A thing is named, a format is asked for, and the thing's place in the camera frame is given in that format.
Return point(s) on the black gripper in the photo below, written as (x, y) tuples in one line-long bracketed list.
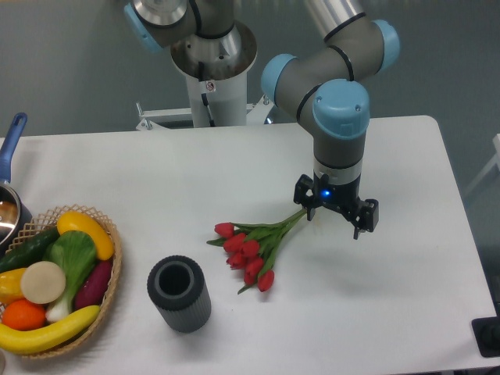
[(343, 199)]

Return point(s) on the red tulip bouquet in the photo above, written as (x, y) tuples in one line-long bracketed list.
[(253, 248)]

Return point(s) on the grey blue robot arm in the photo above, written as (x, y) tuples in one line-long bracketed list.
[(323, 93)]

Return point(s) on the dark grey ribbed vase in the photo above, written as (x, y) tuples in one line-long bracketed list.
[(176, 285)]

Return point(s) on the black device at edge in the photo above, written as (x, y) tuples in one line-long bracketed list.
[(486, 333)]

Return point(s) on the purple sweet potato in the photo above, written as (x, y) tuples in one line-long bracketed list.
[(93, 290)]

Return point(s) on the green bok choy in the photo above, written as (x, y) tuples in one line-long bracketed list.
[(75, 253)]

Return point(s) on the woven wicker basket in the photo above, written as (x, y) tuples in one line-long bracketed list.
[(48, 220)]

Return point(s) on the beige round disc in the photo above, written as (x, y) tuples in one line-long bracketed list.
[(43, 282)]

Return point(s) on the green cucumber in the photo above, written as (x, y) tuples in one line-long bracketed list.
[(30, 251)]

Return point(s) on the orange fruit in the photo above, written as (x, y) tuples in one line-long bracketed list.
[(24, 315)]

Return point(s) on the yellow bell pepper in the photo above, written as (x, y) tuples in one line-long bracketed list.
[(10, 289)]

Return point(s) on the yellow banana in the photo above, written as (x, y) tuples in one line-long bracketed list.
[(46, 338)]

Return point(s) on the white frame at right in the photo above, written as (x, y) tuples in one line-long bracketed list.
[(486, 176)]

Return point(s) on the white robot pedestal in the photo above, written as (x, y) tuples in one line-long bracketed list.
[(215, 72)]

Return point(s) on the blue handled saucepan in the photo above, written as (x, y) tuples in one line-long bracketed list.
[(14, 214)]

